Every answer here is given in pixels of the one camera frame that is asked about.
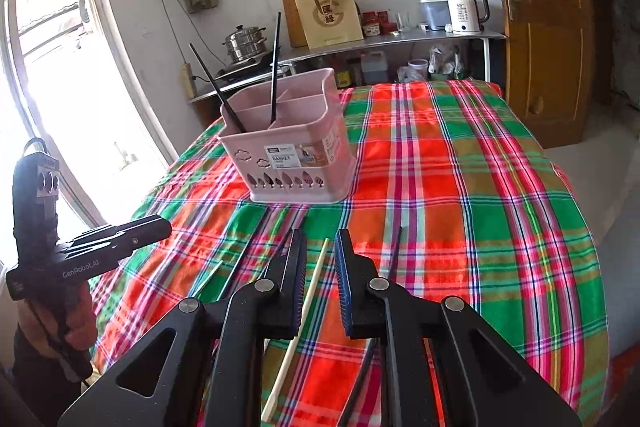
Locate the black chopstick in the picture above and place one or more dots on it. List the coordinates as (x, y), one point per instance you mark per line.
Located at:
(294, 233)
(215, 84)
(395, 252)
(256, 232)
(275, 67)
(260, 264)

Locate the steel steamer pot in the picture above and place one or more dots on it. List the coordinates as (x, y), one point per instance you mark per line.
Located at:
(245, 44)

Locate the beige power strip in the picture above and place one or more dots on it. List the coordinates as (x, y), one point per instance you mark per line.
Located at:
(187, 82)

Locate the low steel stand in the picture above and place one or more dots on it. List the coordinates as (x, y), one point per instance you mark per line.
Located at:
(205, 96)

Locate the crumpled plastic bags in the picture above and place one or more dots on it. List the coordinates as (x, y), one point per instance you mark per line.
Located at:
(447, 62)

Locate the pink plastic utensil basket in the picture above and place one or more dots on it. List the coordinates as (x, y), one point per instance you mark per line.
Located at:
(300, 177)

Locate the white lidded container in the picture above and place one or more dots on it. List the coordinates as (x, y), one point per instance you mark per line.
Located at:
(435, 14)

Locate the white window frame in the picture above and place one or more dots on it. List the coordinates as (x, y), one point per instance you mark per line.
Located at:
(112, 22)

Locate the person's left hand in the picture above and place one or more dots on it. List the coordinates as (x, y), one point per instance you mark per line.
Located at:
(75, 322)

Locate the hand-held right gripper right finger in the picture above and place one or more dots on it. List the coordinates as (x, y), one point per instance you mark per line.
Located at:
(344, 287)

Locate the plaid tablecloth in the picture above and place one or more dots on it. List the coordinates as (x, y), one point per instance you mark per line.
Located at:
(450, 207)

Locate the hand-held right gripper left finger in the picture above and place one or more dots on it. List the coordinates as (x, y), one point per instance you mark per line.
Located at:
(295, 292)

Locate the clear plastic oil jug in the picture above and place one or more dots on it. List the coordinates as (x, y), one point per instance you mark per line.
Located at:
(374, 68)

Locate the wooden door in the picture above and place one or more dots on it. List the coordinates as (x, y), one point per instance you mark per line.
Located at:
(545, 57)

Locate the red lidded jar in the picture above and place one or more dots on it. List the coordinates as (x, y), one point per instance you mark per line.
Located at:
(370, 27)

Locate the glass cup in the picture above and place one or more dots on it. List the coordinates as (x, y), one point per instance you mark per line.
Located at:
(403, 22)

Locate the white electric kettle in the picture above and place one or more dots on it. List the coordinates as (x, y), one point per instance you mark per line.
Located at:
(462, 14)

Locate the dark sauce bottle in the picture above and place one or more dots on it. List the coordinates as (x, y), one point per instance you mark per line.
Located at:
(344, 79)

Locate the person's left forearm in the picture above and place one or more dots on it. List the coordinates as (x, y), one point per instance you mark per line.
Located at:
(35, 357)

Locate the black induction cooker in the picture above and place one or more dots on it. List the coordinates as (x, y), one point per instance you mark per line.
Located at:
(235, 71)

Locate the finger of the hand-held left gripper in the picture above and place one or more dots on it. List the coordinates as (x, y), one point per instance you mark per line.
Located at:
(150, 231)

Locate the white plastic cup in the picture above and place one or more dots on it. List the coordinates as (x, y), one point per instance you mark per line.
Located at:
(418, 71)

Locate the brown paper bag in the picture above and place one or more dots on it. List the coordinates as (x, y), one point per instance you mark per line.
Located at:
(327, 24)

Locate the red box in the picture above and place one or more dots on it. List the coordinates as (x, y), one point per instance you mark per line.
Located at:
(388, 22)

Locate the tall steel table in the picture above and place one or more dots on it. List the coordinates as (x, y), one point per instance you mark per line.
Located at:
(425, 38)

